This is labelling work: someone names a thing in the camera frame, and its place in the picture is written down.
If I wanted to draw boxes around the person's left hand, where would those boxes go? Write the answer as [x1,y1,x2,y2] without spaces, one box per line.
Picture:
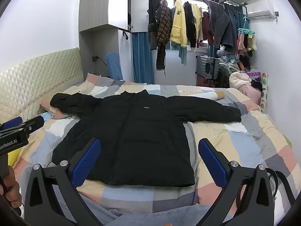
[3,167,23,209]

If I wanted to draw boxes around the blue curtain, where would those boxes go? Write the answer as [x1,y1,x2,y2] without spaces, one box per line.
[132,32,156,84]

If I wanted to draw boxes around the black wall charger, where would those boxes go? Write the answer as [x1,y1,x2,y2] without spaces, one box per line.
[92,56,109,69]

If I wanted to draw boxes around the hanging teal cloth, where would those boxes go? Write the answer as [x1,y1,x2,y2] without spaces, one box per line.
[178,46,189,66]

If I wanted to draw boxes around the pile of mixed clothes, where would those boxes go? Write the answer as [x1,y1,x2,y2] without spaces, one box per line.
[216,47,264,92]

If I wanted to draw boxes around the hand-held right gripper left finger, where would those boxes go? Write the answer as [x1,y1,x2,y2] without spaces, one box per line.
[24,138,104,226]

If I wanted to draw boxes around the hanging yellow fleece jacket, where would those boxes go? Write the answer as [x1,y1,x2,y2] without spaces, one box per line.
[169,0,189,50]

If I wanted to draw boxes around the hanging maroon garment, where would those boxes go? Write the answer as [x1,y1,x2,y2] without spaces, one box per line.
[201,12,211,44]

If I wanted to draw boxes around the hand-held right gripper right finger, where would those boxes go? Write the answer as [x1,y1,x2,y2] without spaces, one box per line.
[198,138,275,226]

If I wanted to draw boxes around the hanging dark blue jeans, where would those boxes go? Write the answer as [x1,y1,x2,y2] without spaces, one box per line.
[227,3,245,52]

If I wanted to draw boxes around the white air conditioner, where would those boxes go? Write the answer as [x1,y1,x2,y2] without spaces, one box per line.
[246,0,275,20]

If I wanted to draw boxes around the hanging pale yellow garment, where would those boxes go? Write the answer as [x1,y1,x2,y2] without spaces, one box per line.
[192,3,204,43]

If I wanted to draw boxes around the pastel patchwork blanket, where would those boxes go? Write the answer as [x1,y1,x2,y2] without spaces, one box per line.
[13,73,297,217]

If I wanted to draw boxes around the silver suitcase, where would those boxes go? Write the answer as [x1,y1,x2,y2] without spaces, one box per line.
[196,55,220,80]

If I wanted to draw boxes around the grey white wardrobe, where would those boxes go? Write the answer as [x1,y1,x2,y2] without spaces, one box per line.
[79,0,147,84]

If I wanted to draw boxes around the hanging black coat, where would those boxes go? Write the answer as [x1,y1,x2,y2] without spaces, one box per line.
[147,0,163,51]

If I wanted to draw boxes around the blue padded board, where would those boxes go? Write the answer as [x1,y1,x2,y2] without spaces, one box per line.
[106,52,124,80]

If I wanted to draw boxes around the cream quilted headboard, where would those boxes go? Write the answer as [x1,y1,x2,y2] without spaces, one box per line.
[0,47,84,125]

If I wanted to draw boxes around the hanging black jacket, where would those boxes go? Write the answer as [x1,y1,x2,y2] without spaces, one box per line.
[183,1,197,52]

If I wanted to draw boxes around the green clip hanger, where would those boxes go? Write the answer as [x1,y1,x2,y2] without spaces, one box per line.
[237,13,257,37]

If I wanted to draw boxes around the cream fleece bundle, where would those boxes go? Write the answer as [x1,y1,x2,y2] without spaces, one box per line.
[229,71,252,90]

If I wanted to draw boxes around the person's grey pants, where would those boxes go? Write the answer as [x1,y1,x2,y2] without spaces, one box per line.
[56,188,212,226]

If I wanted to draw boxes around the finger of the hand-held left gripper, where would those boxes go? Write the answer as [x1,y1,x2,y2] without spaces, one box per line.
[20,115,45,136]
[0,116,23,130]

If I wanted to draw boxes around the pink pillow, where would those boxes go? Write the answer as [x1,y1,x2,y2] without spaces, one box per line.
[240,85,262,106]

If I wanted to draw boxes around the black bag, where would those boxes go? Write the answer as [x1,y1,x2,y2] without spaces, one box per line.
[219,65,230,87]

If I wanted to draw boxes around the black puffer jacket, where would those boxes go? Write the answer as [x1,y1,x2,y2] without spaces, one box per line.
[50,89,242,187]

